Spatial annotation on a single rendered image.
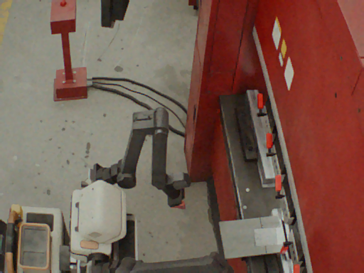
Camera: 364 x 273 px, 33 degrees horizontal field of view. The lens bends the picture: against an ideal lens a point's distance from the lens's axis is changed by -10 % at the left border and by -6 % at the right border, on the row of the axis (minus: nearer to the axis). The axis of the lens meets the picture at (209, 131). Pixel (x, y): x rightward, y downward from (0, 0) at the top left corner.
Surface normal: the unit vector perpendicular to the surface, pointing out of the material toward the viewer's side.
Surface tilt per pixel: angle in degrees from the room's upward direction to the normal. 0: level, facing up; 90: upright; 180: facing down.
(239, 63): 90
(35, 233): 0
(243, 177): 0
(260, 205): 0
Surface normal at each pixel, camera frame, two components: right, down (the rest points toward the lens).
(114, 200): 0.73, -0.40
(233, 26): 0.14, 0.83
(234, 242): 0.09, -0.56
